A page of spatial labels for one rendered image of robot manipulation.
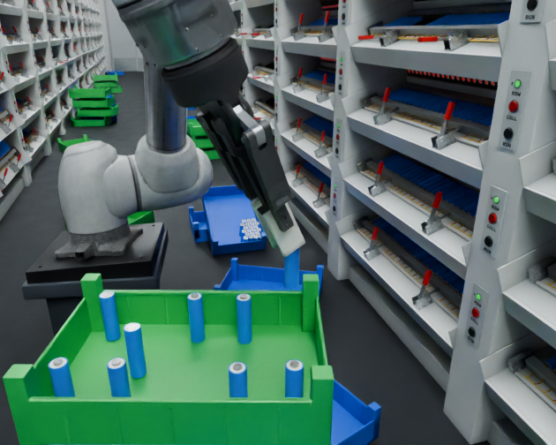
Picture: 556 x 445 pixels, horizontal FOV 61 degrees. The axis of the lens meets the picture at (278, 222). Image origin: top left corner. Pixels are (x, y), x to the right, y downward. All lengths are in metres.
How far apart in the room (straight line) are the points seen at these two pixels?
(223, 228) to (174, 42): 1.47
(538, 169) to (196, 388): 0.60
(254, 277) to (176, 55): 1.22
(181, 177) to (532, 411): 0.92
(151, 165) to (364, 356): 0.73
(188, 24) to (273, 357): 0.38
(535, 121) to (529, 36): 0.12
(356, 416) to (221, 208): 1.08
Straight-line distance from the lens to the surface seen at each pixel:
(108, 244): 1.30
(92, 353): 0.64
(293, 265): 0.56
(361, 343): 1.32
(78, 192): 1.27
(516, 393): 0.99
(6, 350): 1.46
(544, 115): 0.83
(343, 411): 1.12
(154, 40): 0.42
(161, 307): 0.65
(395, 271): 1.30
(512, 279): 0.91
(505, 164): 0.87
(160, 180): 1.25
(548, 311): 0.87
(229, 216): 1.89
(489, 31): 0.99
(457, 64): 0.99
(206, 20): 0.42
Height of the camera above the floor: 0.77
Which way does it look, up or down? 22 degrees down
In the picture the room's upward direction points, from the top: straight up
